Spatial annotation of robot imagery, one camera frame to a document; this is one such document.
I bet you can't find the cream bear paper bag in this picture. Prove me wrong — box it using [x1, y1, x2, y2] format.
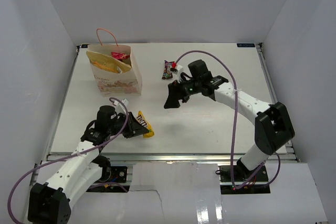
[86, 40, 142, 96]

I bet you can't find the small pink candy packet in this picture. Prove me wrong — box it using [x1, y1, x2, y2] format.
[111, 52, 130, 61]

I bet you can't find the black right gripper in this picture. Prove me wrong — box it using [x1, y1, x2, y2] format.
[164, 76, 202, 109]

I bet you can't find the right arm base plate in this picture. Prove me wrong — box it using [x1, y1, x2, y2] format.
[215, 165, 269, 185]

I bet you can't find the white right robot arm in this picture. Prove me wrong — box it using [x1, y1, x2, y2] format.
[164, 60, 295, 182]

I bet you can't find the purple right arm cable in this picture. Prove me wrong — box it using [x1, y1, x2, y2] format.
[175, 50, 281, 190]

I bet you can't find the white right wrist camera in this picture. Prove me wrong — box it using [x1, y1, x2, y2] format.
[170, 62, 183, 82]

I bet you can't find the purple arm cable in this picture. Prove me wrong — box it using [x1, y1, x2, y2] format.
[175, 50, 281, 190]
[7, 97, 130, 224]

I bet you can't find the tan popcorn chips bag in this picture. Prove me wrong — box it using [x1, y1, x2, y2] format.
[86, 51, 132, 73]

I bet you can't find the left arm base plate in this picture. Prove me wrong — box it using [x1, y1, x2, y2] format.
[99, 166, 128, 185]

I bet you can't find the brown M&M's packet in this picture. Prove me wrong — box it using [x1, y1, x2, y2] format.
[162, 60, 174, 80]

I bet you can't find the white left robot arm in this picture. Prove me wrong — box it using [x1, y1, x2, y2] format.
[27, 105, 154, 223]

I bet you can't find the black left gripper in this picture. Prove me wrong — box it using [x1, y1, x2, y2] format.
[108, 111, 149, 138]

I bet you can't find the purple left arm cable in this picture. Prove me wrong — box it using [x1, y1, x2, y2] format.
[7, 97, 130, 224]

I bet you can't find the yellow M&M's packet face-up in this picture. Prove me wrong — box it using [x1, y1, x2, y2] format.
[136, 111, 155, 138]

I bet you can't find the aluminium table frame rail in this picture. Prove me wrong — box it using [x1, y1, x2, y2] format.
[47, 153, 297, 163]

